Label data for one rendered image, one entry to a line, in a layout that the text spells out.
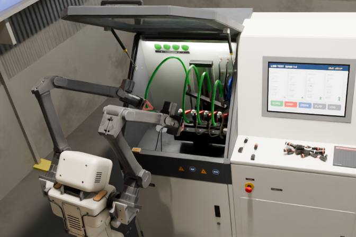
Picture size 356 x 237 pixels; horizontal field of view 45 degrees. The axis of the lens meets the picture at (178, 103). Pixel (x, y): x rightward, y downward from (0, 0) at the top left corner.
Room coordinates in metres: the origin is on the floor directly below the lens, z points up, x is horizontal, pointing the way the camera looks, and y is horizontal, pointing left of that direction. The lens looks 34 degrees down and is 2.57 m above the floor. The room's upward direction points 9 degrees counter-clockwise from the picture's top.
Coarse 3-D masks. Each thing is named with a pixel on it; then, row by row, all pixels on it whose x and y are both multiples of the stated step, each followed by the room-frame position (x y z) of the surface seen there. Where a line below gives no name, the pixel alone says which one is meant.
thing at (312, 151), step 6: (288, 144) 1.79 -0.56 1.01; (294, 144) 1.78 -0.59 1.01; (300, 144) 1.75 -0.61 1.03; (288, 150) 1.74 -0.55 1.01; (294, 150) 1.75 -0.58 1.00; (300, 150) 1.72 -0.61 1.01; (306, 150) 1.72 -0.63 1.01; (312, 150) 1.71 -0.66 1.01; (318, 150) 1.70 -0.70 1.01; (324, 150) 1.69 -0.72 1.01; (300, 156) 1.71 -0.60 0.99; (306, 156) 1.70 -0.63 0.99; (312, 156) 1.69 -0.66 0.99; (324, 156) 1.68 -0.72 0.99
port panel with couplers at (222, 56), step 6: (222, 54) 2.32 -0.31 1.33; (228, 54) 2.31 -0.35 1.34; (234, 54) 2.29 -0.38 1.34; (222, 60) 2.32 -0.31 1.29; (228, 60) 2.29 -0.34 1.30; (234, 60) 2.27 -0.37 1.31; (222, 66) 2.32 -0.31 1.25; (228, 66) 2.31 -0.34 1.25; (222, 72) 2.32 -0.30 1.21; (228, 72) 2.31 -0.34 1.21; (222, 78) 2.32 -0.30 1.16; (228, 78) 2.31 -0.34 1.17; (222, 84) 2.33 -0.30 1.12; (228, 84) 2.31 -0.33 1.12; (222, 90) 2.33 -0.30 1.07
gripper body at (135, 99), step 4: (132, 96) 2.04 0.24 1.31; (136, 96) 2.06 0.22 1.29; (132, 100) 2.03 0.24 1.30; (136, 100) 2.03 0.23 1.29; (140, 100) 2.04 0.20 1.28; (144, 100) 2.03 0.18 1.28; (132, 104) 2.02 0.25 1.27; (136, 104) 2.03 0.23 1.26; (140, 104) 2.02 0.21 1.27; (140, 108) 2.01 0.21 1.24
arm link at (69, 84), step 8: (56, 80) 1.80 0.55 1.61; (64, 80) 1.83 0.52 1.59; (72, 80) 1.88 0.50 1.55; (80, 80) 1.92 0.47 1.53; (64, 88) 1.84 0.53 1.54; (72, 88) 1.86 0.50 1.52; (80, 88) 1.89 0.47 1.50; (88, 88) 1.91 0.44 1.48; (96, 88) 1.94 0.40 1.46; (104, 88) 1.96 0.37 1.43; (112, 88) 1.99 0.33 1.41; (120, 88) 2.01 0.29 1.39; (112, 96) 1.97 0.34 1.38
